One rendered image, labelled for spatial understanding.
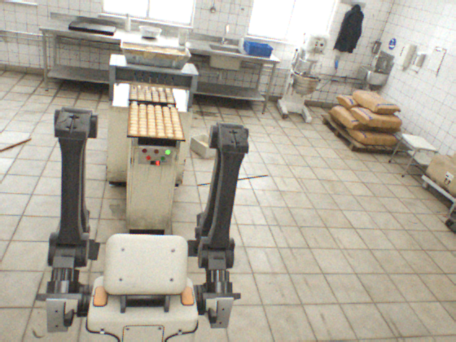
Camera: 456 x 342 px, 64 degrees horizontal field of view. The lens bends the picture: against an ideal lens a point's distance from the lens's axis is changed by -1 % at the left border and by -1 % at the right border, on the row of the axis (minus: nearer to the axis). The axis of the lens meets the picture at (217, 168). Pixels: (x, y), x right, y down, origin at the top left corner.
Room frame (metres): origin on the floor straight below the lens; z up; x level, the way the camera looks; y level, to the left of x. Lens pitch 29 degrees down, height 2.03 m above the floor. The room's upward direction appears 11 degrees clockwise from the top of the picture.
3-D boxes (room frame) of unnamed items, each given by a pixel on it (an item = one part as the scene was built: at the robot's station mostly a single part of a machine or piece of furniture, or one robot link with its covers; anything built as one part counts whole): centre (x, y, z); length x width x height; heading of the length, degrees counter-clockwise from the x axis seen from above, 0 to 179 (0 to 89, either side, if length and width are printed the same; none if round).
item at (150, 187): (2.63, 0.55, 0.45); 0.70 x 0.34 x 0.90; 17
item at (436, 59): (5.53, -2.72, 1.37); 0.27 x 0.02 x 0.40; 15
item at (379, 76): (6.45, -2.29, 0.93); 0.99 x 0.38 x 1.09; 15
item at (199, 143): (4.01, 0.21, 0.08); 0.30 x 0.22 x 0.16; 48
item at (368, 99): (5.53, -2.12, 0.62); 0.72 x 0.42 x 0.17; 21
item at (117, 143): (3.56, 0.84, 0.42); 1.28 x 0.72 x 0.84; 17
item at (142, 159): (2.28, 0.45, 0.77); 0.24 x 0.04 x 0.14; 107
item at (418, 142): (4.66, -2.60, 0.23); 0.45 x 0.45 x 0.46; 7
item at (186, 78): (3.11, 0.70, 1.01); 0.72 x 0.33 x 0.34; 107
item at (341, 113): (5.51, -1.88, 0.32); 0.72 x 0.42 x 0.17; 19
